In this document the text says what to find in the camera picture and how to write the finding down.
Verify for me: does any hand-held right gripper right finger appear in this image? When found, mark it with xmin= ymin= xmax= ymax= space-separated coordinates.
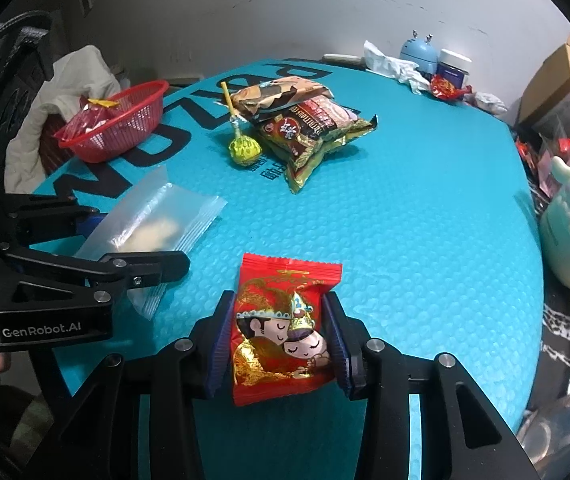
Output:
xmin=321 ymin=291 xmax=533 ymax=480

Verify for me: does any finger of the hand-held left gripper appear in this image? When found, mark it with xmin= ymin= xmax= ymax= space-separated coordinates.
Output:
xmin=0 ymin=249 xmax=192 ymax=306
xmin=2 ymin=192 xmax=110 ymax=243

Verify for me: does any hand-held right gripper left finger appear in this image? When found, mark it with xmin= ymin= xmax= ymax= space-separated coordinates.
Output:
xmin=30 ymin=290 xmax=238 ymax=480

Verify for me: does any clear zip bag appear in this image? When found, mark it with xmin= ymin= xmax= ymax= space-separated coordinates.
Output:
xmin=72 ymin=165 xmax=228 ymax=321

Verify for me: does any red cartoon candy packet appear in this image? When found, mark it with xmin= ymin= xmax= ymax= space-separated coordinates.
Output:
xmin=232 ymin=252 xmax=343 ymax=408

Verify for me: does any plain red snack packet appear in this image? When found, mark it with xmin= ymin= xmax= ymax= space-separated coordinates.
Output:
xmin=62 ymin=105 xmax=120 ymax=146

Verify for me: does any red plastic mesh basket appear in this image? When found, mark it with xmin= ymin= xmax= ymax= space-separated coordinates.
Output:
xmin=54 ymin=80 xmax=171 ymax=163

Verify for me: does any dark red snack packet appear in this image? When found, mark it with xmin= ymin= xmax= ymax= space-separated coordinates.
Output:
xmin=252 ymin=100 xmax=380 ymax=196

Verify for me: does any white quilted jacket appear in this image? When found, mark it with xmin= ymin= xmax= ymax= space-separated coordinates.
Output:
xmin=5 ymin=45 xmax=130 ymax=196

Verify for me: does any yellow-stick lollipop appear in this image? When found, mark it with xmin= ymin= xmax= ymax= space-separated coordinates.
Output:
xmin=220 ymin=80 xmax=264 ymax=168

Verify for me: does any teal foam mat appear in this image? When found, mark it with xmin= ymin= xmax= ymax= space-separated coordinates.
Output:
xmin=30 ymin=57 xmax=546 ymax=480

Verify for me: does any clear plastic bag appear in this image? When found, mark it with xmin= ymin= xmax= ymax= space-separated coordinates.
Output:
xmin=518 ymin=350 xmax=570 ymax=480

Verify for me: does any orange-red foil packet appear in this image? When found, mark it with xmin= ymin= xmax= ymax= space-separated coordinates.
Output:
xmin=515 ymin=140 xmax=541 ymax=172

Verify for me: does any white power strip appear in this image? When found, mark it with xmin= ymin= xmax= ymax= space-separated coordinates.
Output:
xmin=324 ymin=52 xmax=366 ymax=66

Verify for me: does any red gold candy wrapper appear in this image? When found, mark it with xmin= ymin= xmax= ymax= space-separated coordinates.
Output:
xmin=430 ymin=74 xmax=473 ymax=102

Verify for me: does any white-lid purple jar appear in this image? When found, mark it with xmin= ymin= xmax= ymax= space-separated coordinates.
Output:
xmin=435 ymin=48 xmax=472 ymax=90

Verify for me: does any blue round gadget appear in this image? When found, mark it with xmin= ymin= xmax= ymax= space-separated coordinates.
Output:
xmin=399 ymin=30 xmax=438 ymax=76

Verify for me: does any cardboard box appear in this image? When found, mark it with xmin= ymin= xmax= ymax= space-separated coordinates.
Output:
xmin=515 ymin=34 xmax=570 ymax=128

